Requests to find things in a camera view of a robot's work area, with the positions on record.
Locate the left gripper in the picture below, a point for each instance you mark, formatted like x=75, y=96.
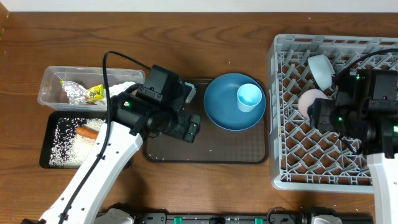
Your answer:
x=181, y=129

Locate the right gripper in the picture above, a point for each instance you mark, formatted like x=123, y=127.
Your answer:
x=319, y=117

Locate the pink cup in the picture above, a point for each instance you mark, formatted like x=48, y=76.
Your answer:
x=307, y=99

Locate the light blue bowl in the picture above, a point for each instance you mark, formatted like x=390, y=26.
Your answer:
x=322, y=71

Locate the white tissue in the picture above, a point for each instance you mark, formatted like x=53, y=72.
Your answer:
x=118, y=88

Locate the orange carrot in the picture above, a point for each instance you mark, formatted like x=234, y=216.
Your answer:
x=87, y=132

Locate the foil and green wrapper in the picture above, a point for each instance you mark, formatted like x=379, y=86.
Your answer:
x=78, y=95

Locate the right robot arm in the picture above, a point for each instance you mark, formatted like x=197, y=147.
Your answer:
x=383, y=171

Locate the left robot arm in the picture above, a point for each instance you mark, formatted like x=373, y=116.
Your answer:
x=82, y=198

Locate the grey dishwasher rack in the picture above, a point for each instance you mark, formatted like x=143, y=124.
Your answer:
x=304, y=158

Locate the brown serving tray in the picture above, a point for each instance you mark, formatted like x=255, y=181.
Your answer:
x=213, y=144

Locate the dark blue plate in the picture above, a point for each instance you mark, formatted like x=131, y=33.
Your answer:
x=220, y=103

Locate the light blue cup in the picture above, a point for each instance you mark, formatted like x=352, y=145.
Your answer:
x=248, y=97

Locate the spilled white rice pile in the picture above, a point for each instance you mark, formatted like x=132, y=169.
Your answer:
x=69, y=149

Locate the clear plastic bin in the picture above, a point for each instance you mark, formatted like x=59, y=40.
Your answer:
x=52, y=94

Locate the black plastic tray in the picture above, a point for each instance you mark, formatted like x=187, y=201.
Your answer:
x=50, y=131

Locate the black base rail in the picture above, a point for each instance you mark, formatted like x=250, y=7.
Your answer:
x=114, y=216

